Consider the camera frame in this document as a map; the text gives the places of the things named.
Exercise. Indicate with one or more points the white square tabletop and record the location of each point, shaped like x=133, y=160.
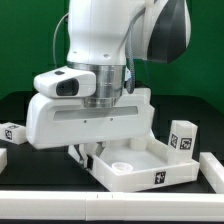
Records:
x=135, y=164

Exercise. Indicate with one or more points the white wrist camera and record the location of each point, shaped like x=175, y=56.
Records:
x=65, y=82

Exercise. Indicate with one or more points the white right fence rail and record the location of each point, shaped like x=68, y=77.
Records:
x=213, y=171

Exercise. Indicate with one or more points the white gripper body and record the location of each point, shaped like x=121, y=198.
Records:
x=63, y=122

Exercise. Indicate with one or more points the white left fence rail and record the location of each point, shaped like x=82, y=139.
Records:
x=3, y=159

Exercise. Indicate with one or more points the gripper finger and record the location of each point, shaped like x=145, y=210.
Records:
x=85, y=159

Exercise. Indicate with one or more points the white fence rail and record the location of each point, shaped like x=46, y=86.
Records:
x=93, y=206
x=213, y=171
x=3, y=159

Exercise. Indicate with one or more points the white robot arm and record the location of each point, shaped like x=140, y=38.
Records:
x=93, y=99

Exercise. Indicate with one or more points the white front fence rail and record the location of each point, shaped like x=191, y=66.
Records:
x=93, y=206

